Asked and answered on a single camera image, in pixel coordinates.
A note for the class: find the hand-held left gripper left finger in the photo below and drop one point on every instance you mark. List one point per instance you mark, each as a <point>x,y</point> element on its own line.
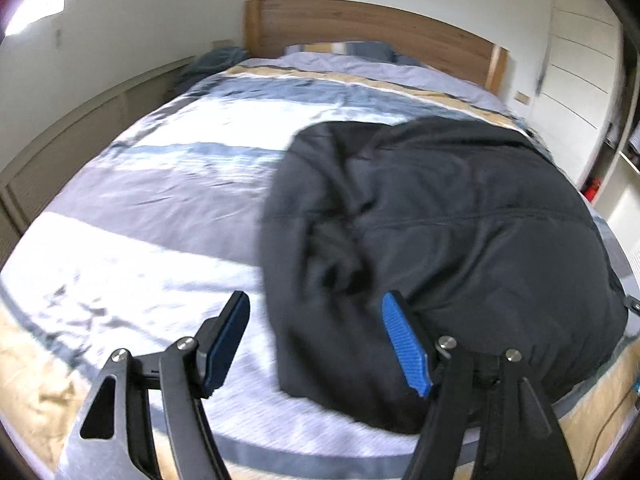
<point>227,345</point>

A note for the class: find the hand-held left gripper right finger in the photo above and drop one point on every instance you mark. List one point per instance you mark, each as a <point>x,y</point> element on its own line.
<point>405,345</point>

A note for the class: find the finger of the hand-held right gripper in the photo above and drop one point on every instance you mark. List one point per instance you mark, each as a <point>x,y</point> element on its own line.
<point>633,305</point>

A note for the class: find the black puffer jacket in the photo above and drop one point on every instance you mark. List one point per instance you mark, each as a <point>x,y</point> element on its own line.
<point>450,210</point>

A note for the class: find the row of hanging clothes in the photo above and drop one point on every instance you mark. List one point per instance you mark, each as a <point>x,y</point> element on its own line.
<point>634,142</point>

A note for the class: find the red object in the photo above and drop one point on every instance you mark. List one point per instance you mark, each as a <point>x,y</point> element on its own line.
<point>592,190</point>

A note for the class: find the striped duvet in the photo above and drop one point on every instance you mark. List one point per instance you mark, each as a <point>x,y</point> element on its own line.
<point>150,200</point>

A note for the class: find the white wardrobe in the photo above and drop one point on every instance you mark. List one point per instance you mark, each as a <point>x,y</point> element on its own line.
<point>575,60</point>

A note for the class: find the small blue pillow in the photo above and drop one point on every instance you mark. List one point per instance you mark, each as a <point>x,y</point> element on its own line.
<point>409,60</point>

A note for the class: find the blue cloth heap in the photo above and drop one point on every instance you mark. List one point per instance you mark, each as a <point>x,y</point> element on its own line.
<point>215,60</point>

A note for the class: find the large blue striped pillow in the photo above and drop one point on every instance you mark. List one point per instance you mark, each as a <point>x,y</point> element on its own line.
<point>340,50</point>

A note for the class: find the wooden headboard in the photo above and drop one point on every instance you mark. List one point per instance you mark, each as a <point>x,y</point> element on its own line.
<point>375,25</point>

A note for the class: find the window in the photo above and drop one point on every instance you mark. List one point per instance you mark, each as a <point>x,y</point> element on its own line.
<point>40,15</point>

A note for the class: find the wall switch plate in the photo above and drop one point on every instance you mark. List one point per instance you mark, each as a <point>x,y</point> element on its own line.
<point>523,98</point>

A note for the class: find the beige low wall cabinet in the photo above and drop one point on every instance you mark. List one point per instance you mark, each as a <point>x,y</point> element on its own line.
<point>75,130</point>

